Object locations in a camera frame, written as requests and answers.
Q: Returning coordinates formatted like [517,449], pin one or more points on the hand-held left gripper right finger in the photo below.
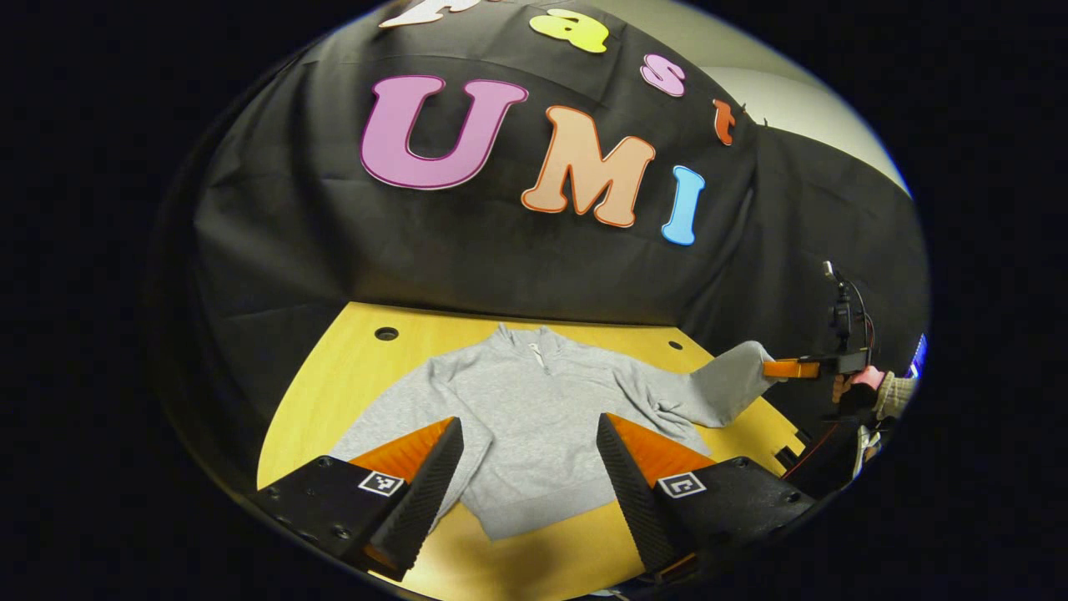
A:
[634,492]

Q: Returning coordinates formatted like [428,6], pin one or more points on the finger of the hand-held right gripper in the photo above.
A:
[793,369]

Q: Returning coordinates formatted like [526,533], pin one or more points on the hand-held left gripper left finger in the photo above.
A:
[425,501]

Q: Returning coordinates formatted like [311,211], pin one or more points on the grey zip-neck sweatshirt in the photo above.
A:
[534,417]

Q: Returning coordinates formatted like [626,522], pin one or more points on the black backdrop cloth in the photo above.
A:
[501,250]

